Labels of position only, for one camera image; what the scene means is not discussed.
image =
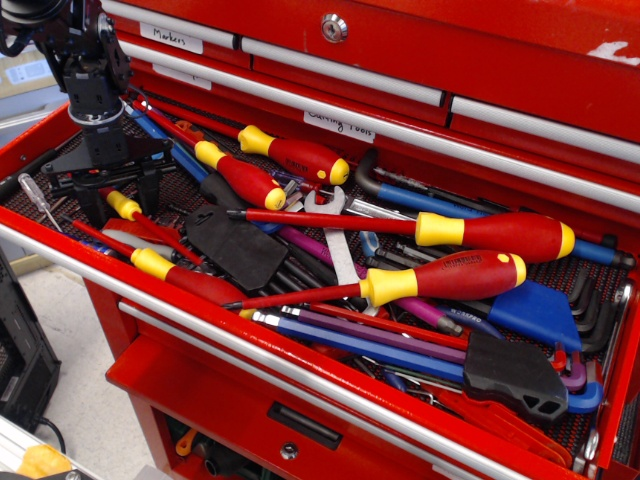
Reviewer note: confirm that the silver open end wrench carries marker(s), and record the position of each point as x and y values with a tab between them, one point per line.
336	241

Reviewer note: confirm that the blue hex key holder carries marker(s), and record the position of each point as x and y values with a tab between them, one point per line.
539	313

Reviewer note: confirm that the black box on floor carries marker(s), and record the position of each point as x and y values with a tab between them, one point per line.
29	367

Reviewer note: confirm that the white label cutting tools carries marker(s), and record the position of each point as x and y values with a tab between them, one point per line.
339	127

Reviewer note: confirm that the magenta handle tool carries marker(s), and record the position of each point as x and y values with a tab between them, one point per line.
419	308

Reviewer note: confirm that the small red yellow screwdriver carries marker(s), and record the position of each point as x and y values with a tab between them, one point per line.
130	210

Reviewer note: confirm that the black hex key holder right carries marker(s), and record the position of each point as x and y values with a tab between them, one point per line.
517	375

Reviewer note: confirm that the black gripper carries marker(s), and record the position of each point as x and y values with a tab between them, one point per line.
107	156

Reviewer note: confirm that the red tool chest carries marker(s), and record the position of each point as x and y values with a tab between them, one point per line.
411	48

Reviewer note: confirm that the clear handle small screwdriver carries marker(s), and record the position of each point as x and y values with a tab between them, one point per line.
36	196

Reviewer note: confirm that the long purple hex key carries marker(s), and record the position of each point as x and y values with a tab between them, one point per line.
415	354

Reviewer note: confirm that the silver chest lock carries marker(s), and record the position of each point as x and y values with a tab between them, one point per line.
334	28

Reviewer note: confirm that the open red drawer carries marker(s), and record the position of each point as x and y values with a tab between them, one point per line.
563	141

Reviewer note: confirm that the long blue hex key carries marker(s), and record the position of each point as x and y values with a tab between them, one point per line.
179	152
583	402

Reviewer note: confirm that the large red yellow screwdriver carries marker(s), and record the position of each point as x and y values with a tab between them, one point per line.
536	238

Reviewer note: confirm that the red yellow screwdriver front left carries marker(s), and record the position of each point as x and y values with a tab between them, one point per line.
207	287

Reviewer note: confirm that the blue sleeved large hex key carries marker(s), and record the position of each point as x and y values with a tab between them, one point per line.
452	205

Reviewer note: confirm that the black hex key holder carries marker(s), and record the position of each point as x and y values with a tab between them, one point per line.
517	375
239	248

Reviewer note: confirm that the white label markers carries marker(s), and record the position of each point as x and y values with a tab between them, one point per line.
172	38

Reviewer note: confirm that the long blue hex key back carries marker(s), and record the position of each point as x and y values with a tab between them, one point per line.
179	152

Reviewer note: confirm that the red yellow screwdriver back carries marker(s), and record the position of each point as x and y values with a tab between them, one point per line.
309	160

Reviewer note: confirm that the red yellow screwdriver centre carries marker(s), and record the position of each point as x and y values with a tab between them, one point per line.
468	275

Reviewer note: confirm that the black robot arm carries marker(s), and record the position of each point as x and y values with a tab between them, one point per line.
79	42

